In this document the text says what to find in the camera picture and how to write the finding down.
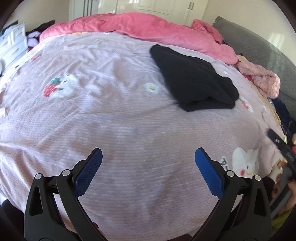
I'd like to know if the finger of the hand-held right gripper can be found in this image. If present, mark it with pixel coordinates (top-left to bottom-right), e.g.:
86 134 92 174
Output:
268 128 296 179

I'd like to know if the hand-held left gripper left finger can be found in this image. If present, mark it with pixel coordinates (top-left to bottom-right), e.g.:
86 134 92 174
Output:
24 148 104 241

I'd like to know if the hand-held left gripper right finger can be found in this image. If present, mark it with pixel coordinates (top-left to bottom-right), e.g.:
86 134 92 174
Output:
192 148 271 241

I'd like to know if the black long-sleeve shirt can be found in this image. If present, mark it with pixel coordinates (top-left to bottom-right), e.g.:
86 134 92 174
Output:
150 44 239 112

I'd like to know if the dark clothes pile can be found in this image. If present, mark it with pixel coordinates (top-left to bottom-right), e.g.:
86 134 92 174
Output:
25 20 56 49

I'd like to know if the dark blue cloth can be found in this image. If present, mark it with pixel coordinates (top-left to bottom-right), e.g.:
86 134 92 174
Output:
268 97 296 135

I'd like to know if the cartoon printed cloth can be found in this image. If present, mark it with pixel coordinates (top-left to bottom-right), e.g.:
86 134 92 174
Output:
264 160 296 223

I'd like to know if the lilac printed bed sheet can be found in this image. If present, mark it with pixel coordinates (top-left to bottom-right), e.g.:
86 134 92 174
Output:
0 31 289 241

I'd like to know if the pink fluffy garment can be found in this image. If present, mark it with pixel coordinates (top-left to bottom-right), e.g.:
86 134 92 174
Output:
236 62 281 99

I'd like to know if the grey quilted headboard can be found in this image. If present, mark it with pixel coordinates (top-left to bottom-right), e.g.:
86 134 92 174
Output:
211 16 296 112

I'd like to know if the white drawer cabinet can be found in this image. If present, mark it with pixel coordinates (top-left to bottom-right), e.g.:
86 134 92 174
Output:
0 22 28 67

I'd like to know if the pink duvet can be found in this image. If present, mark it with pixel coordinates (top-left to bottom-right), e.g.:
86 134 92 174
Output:
39 12 238 65

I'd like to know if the white wardrobe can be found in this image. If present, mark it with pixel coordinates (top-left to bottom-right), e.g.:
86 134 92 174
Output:
69 0 206 21

